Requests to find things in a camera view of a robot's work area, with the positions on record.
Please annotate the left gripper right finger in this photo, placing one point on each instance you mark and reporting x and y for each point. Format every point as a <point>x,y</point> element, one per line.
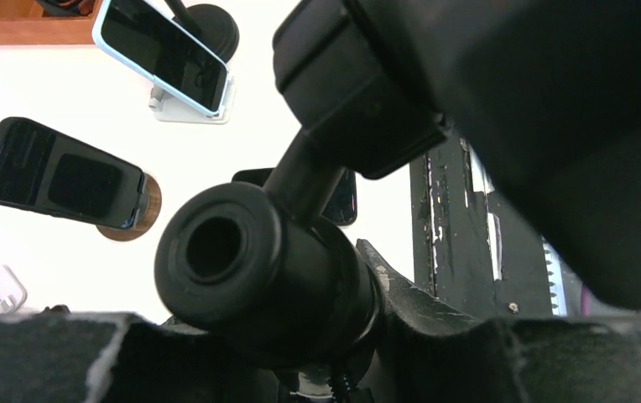
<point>431,352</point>

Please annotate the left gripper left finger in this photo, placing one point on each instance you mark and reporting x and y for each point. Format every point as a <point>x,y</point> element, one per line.
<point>119,357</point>

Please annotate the round wooden phone stand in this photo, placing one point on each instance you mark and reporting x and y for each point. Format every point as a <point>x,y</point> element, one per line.
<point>149,208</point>

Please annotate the black tall round-base stand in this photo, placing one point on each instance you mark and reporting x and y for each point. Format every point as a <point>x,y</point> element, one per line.
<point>547,94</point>

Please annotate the white small phone stand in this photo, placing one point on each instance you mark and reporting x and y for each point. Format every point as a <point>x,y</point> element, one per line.
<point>169,109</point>

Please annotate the light blue case phone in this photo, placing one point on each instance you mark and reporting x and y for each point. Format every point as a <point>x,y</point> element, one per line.
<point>138,35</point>

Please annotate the black right clamp stand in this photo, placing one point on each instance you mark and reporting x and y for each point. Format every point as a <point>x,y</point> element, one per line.
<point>212,25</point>

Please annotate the orange compartment tray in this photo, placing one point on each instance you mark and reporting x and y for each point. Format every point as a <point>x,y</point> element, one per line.
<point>47,22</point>

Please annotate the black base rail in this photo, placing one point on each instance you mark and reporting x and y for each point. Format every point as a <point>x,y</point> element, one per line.
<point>485,260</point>

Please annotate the white cable duct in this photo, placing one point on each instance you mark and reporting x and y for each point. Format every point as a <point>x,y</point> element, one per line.
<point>555,280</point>

